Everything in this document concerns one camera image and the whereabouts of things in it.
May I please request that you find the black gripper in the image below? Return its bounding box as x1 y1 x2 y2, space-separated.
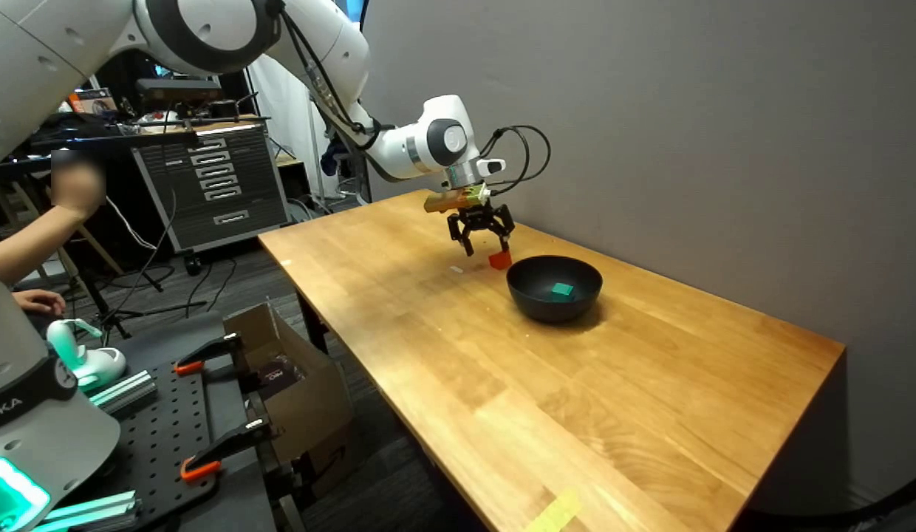
448 186 518 260

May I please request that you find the grey Franka robot base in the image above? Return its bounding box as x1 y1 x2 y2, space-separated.
0 272 124 499

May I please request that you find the person's bare forearm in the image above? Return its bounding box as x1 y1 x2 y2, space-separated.
0 201 86 289

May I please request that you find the black bowl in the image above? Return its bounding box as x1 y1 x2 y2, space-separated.
507 254 607 328

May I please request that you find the person's raised hand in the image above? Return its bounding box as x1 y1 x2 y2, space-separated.
50 164 108 226

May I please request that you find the person's lowered hand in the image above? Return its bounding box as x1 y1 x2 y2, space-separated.
12 288 72 319

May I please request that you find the white hanging cover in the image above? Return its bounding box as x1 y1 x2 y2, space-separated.
244 50 331 208

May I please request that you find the brown cardboard box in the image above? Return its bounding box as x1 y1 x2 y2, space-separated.
223 301 355 467

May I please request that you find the dark labelled drawer cabinet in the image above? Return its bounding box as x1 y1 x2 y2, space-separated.
130 122 291 257

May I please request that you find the pale yellow tape piece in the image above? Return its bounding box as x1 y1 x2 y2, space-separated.
523 487 585 532

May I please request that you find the black device on cabinet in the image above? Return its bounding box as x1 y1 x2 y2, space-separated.
134 76 229 118

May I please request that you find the black perforated board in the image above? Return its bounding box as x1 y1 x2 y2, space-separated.
77 354 291 532

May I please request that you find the pale teal metal bar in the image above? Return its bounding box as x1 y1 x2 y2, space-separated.
86 368 159 413
28 487 143 532

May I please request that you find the white and green handheld device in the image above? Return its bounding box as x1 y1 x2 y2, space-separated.
46 317 130 396

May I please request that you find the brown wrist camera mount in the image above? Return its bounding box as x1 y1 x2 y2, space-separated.
420 190 483 217

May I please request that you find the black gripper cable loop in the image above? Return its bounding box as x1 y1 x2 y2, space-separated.
474 122 555 199

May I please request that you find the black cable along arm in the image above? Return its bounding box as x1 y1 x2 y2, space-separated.
279 7 394 186

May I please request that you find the black clamp with orange handle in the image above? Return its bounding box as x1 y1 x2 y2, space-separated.
177 416 276 487
171 331 250 385

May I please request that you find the thin white cable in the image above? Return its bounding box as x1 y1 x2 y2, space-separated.
97 190 164 257

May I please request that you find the thick black floor cable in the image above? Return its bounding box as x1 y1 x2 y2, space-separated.
743 470 916 532

